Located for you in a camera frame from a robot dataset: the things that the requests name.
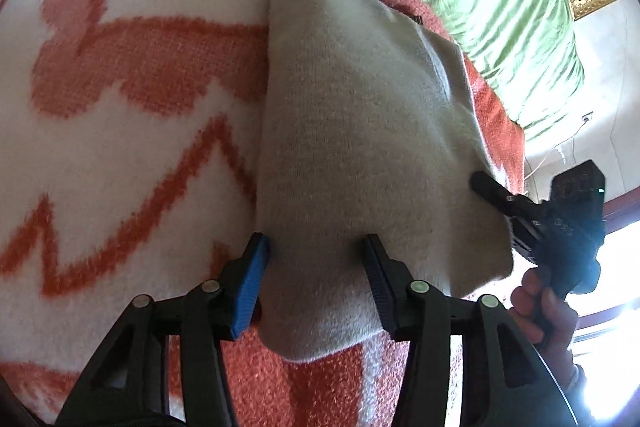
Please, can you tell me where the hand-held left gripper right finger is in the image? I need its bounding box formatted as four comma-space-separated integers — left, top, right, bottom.
362, 234, 581, 427

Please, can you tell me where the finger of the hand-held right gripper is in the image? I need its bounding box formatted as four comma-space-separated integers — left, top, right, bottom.
470, 171, 531, 220

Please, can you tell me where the beige knit sweater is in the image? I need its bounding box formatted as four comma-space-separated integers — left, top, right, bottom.
252, 0, 516, 363

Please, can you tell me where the person's right hand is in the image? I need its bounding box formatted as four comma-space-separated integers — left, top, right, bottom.
509, 264, 581, 390

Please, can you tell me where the orange and white blanket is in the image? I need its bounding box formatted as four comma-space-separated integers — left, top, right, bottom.
0, 0, 528, 427

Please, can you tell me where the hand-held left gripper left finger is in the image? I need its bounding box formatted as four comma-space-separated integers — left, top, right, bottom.
54, 232, 272, 427

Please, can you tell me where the white cable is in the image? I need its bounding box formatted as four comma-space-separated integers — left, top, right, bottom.
525, 122, 586, 180

